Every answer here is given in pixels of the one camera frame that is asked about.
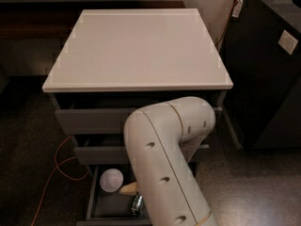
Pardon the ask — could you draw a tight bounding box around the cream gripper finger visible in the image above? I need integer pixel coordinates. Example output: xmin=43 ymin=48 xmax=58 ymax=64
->
xmin=119 ymin=182 xmax=138 ymax=196

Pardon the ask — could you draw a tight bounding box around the grey bottom drawer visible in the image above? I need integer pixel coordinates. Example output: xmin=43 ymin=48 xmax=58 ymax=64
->
xmin=76 ymin=164 xmax=152 ymax=226

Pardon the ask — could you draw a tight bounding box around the grey drawer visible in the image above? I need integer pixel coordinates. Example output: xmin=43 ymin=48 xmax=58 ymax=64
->
xmin=54 ymin=90 xmax=219 ymax=135
xmin=72 ymin=133 xmax=210 ymax=166
xmin=76 ymin=164 xmax=152 ymax=226

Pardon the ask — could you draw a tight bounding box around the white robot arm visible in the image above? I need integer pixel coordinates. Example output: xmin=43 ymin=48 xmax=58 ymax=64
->
xmin=123 ymin=97 xmax=217 ymax=226

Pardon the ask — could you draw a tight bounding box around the grey middle drawer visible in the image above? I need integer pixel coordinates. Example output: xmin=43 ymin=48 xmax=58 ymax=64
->
xmin=72 ymin=133 xmax=210 ymax=166

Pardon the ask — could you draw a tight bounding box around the grey top drawer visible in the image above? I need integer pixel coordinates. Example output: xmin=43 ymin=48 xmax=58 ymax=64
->
xmin=54 ymin=90 xmax=219 ymax=135

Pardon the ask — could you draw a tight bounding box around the grey drawer cabinet white top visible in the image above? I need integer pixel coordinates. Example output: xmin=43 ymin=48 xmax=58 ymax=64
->
xmin=41 ymin=8 xmax=234 ymax=171

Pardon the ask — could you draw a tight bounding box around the black cabinet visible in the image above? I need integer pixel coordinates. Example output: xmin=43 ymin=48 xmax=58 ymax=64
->
xmin=220 ymin=0 xmax=301 ymax=149

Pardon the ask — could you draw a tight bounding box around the dark wooden bench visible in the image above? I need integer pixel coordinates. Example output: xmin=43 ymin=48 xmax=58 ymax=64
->
xmin=0 ymin=1 xmax=185 ymax=39

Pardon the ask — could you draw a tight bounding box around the white square label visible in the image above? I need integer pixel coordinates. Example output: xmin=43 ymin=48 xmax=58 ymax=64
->
xmin=278 ymin=30 xmax=298 ymax=55

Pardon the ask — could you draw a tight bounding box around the orange floor cable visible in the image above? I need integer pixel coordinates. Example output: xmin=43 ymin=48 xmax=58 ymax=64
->
xmin=30 ymin=136 xmax=89 ymax=226

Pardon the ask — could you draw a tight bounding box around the orange cable with white plug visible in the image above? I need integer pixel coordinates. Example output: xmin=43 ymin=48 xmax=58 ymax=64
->
xmin=214 ymin=0 xmax=301 ymax=47

